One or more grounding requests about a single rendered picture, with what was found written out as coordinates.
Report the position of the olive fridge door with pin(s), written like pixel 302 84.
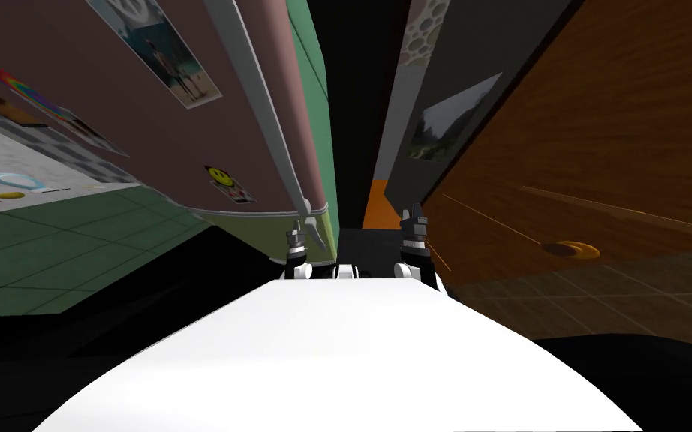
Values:
pixel 250 233

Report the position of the rainbow coloured picture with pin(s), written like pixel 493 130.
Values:
pixel 52 108

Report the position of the grey mountain landscape picture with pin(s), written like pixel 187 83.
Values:
pixel 448 126

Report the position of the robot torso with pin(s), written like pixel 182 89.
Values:
pixel 334 360

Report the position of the brown wooden door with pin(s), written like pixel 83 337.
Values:
pixel 610 132

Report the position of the brown fridge door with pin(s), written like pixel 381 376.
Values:
pixel 142 150

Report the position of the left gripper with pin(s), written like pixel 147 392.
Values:
pixel 296 240

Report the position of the yellow oval thing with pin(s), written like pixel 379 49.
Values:
pixel 7 195

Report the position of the golden door knob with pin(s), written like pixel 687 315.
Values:
pixel 574 249

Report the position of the photo of standing person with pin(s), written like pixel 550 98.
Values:
pixel 166 51

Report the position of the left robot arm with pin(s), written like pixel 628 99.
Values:
pixel 300 270

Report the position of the yellow smiley sticker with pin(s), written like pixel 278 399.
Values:
pixel 226 180

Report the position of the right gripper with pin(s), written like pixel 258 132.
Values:
pixel 413 229

